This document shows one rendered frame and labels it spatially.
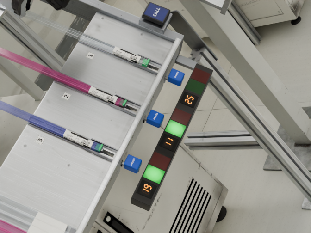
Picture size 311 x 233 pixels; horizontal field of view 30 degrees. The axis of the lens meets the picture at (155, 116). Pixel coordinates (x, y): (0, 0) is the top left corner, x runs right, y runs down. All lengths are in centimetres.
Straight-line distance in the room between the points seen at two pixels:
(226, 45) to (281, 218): 55
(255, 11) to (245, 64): 69
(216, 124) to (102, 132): 109
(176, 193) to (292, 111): 43
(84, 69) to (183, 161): 58
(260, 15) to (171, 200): 94
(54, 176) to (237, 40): 70
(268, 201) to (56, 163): 89
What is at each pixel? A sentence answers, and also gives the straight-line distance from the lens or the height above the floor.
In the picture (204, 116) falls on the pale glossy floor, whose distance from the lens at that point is 228.
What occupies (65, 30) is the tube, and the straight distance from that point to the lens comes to 127.
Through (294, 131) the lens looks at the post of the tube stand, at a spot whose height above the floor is 8.
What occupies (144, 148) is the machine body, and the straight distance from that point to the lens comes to 160.
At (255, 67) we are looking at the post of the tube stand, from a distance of 166.
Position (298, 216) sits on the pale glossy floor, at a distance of 177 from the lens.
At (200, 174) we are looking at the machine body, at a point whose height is 21.
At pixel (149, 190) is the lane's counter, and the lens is 113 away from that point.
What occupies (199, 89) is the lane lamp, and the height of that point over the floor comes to 65.
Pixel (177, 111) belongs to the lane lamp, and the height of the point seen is 66.
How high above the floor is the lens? 133
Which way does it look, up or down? 32 degrees down
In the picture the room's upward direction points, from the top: 45 degrees counter-clockwise
